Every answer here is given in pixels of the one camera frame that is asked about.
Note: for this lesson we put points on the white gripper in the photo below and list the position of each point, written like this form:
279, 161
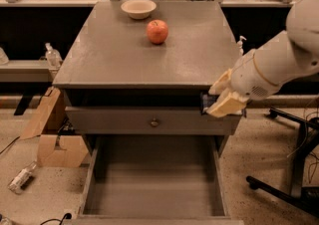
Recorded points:
249, 77

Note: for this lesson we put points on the dark blue rxbar wrapper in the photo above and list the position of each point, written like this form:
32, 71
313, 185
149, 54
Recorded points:
206, 101

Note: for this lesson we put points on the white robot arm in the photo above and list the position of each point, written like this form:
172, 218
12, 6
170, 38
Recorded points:
294, 52

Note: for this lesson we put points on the black robot base legs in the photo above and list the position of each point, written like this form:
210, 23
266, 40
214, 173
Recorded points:
303, 197

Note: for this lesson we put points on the brass drawer knob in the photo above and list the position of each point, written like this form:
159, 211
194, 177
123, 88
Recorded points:
154, 122

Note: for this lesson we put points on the grey wooden drawer cabinet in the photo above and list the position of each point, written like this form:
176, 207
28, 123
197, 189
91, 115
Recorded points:
113, 64

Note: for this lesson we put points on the open grey middle drawer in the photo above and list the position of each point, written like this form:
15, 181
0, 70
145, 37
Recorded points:
153, 180

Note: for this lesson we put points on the closed grey top drawer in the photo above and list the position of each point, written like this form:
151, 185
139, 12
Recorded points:
103, 120

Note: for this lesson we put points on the white pump dispenser bottle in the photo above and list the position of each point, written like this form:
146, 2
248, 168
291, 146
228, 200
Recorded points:
240, 43

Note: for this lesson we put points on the red apple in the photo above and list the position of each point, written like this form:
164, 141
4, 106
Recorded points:
157, 31

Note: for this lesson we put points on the white ceramic bowl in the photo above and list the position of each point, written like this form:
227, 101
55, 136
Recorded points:
138, 9

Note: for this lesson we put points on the clear bottle on shelf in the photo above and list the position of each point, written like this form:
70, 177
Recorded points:
53, 56

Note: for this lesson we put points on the brown cardboard box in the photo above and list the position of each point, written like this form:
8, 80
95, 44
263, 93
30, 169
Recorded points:
54, 149

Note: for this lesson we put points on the clear plastic bottle on floor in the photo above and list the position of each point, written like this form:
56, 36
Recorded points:
22, 177

